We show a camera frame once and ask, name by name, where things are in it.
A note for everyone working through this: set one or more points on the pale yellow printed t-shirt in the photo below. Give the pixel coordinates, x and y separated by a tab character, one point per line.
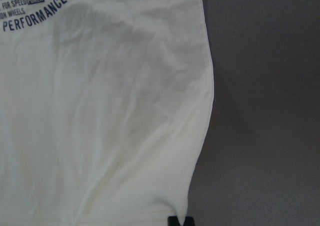
104	108

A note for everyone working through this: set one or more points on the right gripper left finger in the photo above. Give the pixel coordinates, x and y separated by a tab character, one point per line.
174	218

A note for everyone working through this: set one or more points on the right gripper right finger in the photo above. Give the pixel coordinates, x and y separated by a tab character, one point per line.
189	221

